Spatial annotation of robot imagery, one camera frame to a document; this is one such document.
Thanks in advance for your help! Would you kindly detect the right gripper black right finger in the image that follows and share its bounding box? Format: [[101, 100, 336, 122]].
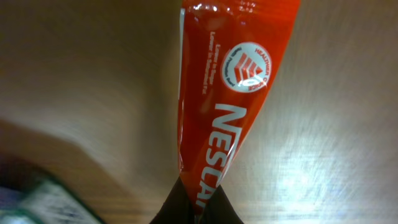
[[199, 185, 244, 224]]

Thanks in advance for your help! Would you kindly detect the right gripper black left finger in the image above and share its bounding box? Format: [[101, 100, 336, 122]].
[[150, 178, 195, 224]]

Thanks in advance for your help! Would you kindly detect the green gum pack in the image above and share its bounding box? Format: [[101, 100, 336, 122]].
[[1, 161, 105, 224]]

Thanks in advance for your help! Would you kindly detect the red Nescafe sachet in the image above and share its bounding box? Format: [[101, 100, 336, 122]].
[[177, 0, 300, 214]]

